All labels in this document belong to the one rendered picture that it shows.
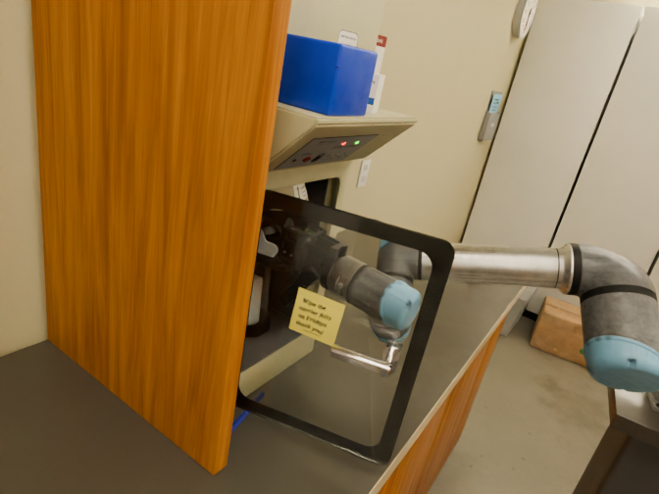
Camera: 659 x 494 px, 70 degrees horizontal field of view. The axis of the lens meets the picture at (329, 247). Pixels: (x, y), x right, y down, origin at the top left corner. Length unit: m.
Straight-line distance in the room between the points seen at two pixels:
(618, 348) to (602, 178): 2.81
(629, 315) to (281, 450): 0.62
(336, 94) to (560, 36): 3.11
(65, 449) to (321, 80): 0.69
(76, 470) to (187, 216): 0.43
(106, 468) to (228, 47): 0.64
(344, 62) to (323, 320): 0.37
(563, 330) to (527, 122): 1.46
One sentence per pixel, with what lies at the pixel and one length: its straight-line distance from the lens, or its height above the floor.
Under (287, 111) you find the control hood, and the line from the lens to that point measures 0.64.
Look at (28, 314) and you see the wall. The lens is 1.14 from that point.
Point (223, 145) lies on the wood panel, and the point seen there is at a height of 1.46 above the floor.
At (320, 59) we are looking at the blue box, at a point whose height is 1.58.
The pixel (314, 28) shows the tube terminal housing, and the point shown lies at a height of 1.61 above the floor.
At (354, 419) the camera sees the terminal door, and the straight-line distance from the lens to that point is 0.80.
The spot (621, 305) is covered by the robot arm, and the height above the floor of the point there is 1.30.
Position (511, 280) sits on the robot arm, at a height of 1.27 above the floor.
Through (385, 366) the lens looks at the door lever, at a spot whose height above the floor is 1.21.
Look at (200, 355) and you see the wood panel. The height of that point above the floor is 1.14.
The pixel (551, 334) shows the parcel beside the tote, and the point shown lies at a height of 0.14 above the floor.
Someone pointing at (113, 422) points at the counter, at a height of 0.94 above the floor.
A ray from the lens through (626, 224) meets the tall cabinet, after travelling 3.67.
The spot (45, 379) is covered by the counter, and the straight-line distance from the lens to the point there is 1.04.
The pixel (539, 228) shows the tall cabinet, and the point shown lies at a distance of 3.73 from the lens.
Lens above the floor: 1.59
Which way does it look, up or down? 22 degrees down
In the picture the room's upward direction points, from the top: 12 degrees clockwise
